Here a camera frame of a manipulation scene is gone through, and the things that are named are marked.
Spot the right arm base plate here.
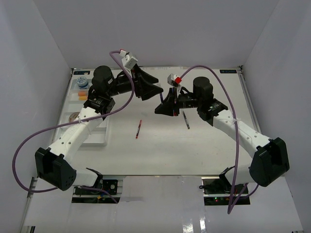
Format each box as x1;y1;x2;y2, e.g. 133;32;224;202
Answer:
199;175;250;206

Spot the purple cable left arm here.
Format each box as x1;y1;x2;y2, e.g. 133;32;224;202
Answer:
12;50;136;204

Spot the pink highlighter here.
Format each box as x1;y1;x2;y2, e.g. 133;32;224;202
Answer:
78;96;87;101

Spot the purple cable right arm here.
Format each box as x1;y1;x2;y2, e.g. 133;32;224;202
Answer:
179;65;259;214

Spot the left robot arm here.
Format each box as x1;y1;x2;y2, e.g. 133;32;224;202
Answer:
35;50;163;194

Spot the black gel pen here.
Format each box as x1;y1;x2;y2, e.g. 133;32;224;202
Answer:
182;111;190;130

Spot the black logo sticker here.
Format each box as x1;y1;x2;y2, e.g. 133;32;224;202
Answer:
219;69;237;74
73;70;90;75

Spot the blue cleaning gel jar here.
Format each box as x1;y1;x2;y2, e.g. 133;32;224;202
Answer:
76;76;90;89

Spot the orange capped highlighter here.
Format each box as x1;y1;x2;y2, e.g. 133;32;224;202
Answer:
78;91;88;96

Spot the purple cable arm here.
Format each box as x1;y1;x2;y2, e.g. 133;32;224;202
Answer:
12;50;136;204
179;65;259;214

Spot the red gel pen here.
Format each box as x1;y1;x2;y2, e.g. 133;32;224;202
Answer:
136;119;142;139

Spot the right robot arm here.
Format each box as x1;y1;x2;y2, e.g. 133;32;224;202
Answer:
155;74;290;194

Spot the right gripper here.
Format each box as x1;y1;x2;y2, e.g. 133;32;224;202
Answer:
155;87;202;117

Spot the large clear tape roll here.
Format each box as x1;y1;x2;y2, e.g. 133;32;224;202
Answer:
69;112;79;122

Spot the black logo sticker right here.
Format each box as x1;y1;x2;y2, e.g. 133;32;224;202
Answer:
219;69;237;74

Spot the black logo sticker left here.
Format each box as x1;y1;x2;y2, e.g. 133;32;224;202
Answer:
73;70;90;75

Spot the white compartment tray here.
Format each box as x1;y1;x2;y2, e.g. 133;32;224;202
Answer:
59;75;109;147

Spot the aluminium table rail right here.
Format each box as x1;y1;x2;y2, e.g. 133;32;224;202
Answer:
238;65;277;177

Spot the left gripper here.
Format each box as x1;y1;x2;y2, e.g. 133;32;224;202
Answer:
107;64;164;101

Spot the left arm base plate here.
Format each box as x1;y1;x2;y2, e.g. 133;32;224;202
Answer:
71;179;122;204

